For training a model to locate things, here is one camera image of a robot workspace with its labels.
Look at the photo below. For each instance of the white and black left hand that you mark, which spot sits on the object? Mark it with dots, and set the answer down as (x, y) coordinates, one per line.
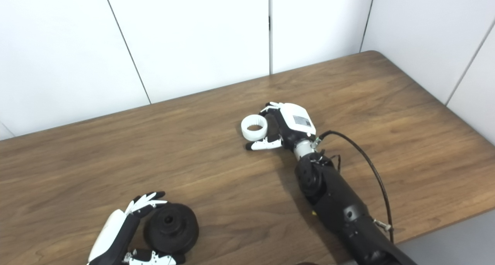
(116, 234)

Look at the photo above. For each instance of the round black part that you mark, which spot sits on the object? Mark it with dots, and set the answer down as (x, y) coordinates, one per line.
(180, 228)

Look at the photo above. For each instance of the white and black right hand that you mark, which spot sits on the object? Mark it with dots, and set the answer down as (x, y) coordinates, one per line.
(292, 122)

